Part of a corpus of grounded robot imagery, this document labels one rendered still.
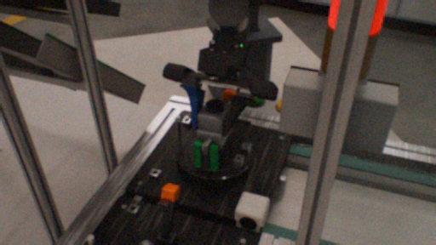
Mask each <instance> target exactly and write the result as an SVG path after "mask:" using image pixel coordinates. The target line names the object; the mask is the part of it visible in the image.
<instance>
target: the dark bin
mask: <svg viewBox="0 0 436 245"><path fill-rule="evenodd" d="M0 3H9V4H15V5H21V6H28V7H34V8H46V9H58V10H64V11H68V9H67V6H66V0H0ZM85 5H86V9H87V13H89V14H100V15H105V16H112V17H119V15H120V12H121V7H122V4H121V3H119V2H113V1H109V0H85Z"/></svg>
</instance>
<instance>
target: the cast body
mask: <svg viewBox="0 0 436 245"><path fill-rule="evenodd" d="M230 107H231V106H230V105H229V104H224V103H223V102H222V100H217V99H214V100H207V101H206V103H205V104H204V107H203V108H202V109H201V111H199V113H198V130H197V141H203V144H202V154H203V155H205V156H208V154H209V148H210V147H211V145H218V146H219V150H221V148H222V146H223V145H224V144H225V142H226V139H227V137H228V135H229V134H230V132H229V134H228V135H227V136H226V137H222V134H223V129H224V126H225V124H226V119H227V115H228V113H229V111H230Z"/></svg>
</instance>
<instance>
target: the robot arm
mask: <svg viewBox="0 0 436 245"><path fill-rule="evenodd" d="M265 1H266V0H209V5H208V8H209V14H210V15H211V19H212V20H213V22H214V23H215V29H214V32H213V36H212V39H211V41H209V46H208V47H207V48H203V49H200V50H199V58H198V68H197V71H199V72H202V73H198V72H195V71H194V70H192V69H191V68H189V67H188V66H182V65H178V64H174V63H170V62H169V63H168V64H167V65H166V66H165V67H164V69H163V73H162V77H164V78H165V79H168V80H170V81H174V82H177V83H181V84H180V86H181V88H183V89H184V90H186V93H187V95H188V99H189V102H190V106H191V111H192V127H193V129H194V130H197V129H198V113H199V111H201V109H202V108H203V107H204V96H205V92H206V91H205V90H203V89H202V86H203V84H207V85H211V86H215V87H218V88H228V89H231V90H236V91H237V92H238V95H235V94H233V95H232V103H231V107H230V111H229V113H228V115H227V119H226V124H225V126H224V129H223V134H222V137H226V136H227V135H228V134H229V132H230V129H232V126H233V124H234V123H235V122H236V121H237V120H238V117H239V115H241V113H242V112H243V111H244V110H245V108H246V107H247V106H248V105H249V104H252V103H256V100H255V97H257V98H258V99H260V100H270V101H275V100H276V99H277V97H278V87H277V85H276V84H275V83H274V82H272V81H264V80H261V79H256V78H253V79H252V80H251V81H250V82H246V81H239V80H240V72H241V71H243V70H245V65H246V60H247V52H248V50H245V47H246V43H247V39H248V35H249V33H250V32H251V31H260V30H261V28H260V27H259V26H258V14H259V6H260V7H261V5H262V4H264V3H265ZM211 77H218V79H217V80H215V79H211ZM225 79H226V80H230V81H232V83H230V82H226V81H225Z"/></svg>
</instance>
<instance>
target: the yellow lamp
mask: <svg viewBox="0 0 436 245"><path fill-rule="evenodd" d="M334 31H335V30H334V29H331V27H330V26H329V25H328V26H327V31H326V35H325V40H324V47H323V55H322V60H321V64H320V68H321V70H322V71H323V72H324V73H325V74H326V71H327V65H328V62H329V57H330V51H331V43H332V39H333V35H334Z"/></svg>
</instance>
